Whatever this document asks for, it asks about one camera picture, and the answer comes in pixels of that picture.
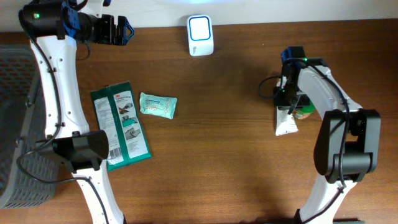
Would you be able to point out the grey plastic basket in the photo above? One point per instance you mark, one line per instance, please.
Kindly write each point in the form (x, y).
(26, 180)

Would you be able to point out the white barcode scanner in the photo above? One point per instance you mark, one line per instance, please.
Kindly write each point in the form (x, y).
(200, 35)

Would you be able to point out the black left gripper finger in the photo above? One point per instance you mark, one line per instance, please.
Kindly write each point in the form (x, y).
(123, 23)
(124, 36)

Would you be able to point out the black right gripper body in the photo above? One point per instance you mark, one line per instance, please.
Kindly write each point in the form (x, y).
(290, 97)

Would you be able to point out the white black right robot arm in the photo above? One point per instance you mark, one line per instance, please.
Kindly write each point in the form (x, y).
(347, 145)

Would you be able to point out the teal wet wipes pack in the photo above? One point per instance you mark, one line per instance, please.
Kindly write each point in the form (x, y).
(161, 106)

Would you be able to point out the green 3M cloth package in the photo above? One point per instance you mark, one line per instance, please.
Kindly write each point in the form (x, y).
(116, 114)

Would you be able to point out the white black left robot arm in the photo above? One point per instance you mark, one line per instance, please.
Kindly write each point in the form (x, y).
(54, 29)

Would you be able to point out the white tube gold cap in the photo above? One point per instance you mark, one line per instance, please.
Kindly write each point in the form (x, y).
(285, 123)

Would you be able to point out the green lid glass jar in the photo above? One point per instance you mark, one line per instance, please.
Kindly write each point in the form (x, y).
(304, 112)

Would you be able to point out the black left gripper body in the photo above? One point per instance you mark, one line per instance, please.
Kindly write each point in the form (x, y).
(102, 30)

